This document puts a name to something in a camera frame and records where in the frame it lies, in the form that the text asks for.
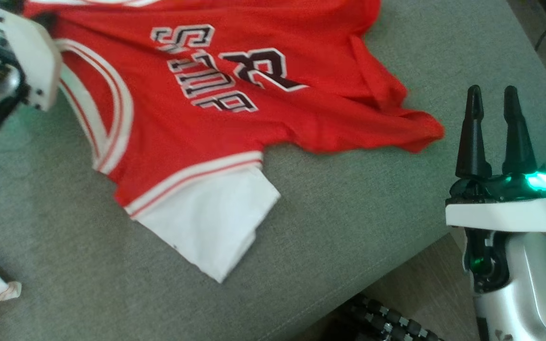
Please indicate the grey fabric sofa seat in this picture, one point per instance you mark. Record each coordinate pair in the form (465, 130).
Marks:
(349, 213)

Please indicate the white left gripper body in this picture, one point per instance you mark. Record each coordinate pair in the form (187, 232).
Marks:
(22, 47)

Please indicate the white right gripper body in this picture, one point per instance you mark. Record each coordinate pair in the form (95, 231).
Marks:
(500, 215)

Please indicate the red lettered jersey white sleeves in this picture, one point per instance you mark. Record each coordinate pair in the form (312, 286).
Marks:
(301, 113)

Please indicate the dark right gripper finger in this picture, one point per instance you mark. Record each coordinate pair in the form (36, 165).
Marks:
(473, 142)
(517, 142)

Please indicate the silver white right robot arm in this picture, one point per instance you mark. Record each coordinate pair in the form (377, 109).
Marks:
(533, 293)

